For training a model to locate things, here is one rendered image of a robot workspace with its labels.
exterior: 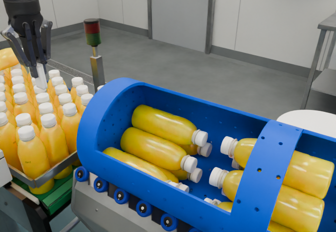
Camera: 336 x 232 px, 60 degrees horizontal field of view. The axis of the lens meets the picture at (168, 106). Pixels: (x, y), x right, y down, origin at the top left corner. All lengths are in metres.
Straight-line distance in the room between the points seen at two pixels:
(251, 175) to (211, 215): 0.11
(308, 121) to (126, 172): 0.63
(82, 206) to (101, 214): 0.08
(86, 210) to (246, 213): 0.53
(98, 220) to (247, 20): 3.60
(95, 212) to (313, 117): 0.76
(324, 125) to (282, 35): 3.04
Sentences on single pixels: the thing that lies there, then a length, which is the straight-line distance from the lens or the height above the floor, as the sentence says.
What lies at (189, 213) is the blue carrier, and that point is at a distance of 0.62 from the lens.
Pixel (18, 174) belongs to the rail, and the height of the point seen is 0.97.
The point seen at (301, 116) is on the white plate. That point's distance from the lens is 1.07.
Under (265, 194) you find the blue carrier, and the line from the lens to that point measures 0.54.
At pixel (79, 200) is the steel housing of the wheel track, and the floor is 0.88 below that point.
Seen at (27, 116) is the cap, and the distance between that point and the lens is 0.93.
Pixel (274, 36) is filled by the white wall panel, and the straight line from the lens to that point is 4.07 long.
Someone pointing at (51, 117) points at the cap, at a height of 1.11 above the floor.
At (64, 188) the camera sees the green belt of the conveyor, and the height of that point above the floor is 0.89.
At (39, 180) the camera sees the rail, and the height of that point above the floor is 0.97.
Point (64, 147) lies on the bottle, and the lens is 0.94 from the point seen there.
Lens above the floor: 1.56
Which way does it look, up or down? 30 degrees down
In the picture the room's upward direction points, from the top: straight up
